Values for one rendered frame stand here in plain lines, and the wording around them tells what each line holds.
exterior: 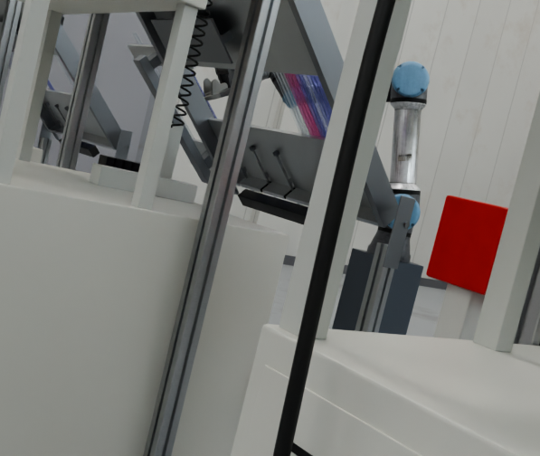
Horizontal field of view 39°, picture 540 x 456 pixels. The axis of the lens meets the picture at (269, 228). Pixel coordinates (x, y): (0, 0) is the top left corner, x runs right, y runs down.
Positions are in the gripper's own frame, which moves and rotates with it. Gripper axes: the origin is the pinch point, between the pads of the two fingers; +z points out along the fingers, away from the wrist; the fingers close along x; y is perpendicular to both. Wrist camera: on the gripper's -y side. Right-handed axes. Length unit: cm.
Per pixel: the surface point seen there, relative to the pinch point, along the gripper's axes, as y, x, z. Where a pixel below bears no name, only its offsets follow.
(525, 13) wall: -120, -244, -536
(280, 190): -20.2, 40.4, 8.8
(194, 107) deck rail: 3.1, 13.4, 12.4
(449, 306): -19, 117, 33
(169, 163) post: -17.2, -8.1, 14.0
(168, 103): 26, 78, 57
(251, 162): -14.3, 27.6, 7.2
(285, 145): -5.0, 48.7, 10.2
